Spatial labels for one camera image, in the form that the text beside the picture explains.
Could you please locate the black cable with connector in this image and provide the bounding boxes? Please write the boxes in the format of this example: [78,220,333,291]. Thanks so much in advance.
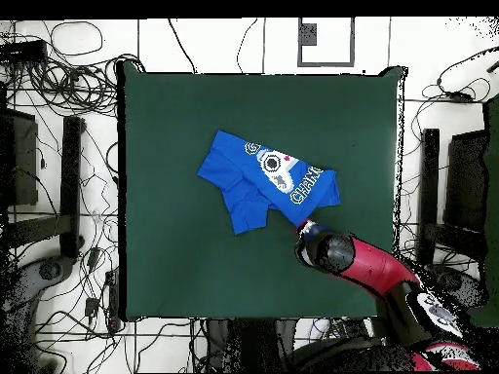
[422,46,499,104]

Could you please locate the dark square floor tag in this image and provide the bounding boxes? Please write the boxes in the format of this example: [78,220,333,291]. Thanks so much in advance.
[298,22,318,46]

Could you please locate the gray office chair base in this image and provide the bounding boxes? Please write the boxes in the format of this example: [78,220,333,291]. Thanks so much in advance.
[428,264,490,311]
[0,254,77,313]

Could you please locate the black box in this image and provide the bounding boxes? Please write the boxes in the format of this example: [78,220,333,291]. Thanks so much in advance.
[0,106,39,206]
[442,130,488,232]

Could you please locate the black stand frame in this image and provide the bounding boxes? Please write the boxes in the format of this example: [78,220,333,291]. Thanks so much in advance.
[7,115,85,260]
[416,128,488,266]

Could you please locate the black cable tangle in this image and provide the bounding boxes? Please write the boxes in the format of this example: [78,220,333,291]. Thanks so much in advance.
[0,20,145,118]

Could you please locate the dark green table cloth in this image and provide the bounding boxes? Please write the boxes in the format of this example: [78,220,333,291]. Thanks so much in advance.
[116,59,406,322]

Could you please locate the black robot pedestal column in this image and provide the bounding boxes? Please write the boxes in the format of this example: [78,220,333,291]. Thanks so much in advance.
[204,318,297,373]

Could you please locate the black power strip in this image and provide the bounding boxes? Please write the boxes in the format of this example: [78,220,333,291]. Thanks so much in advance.
[103,268,120,332]
[0,39,49,63]

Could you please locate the thin black cable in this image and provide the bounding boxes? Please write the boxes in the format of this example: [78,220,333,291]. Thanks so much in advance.
[165,17,198,75]
[235,17,259,74]

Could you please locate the blue printed t-shirt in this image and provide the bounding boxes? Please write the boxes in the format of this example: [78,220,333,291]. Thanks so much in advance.
[196,129,341,236]

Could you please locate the green cloth on side table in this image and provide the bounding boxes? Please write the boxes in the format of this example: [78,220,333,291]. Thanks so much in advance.
[465,96,499,328]

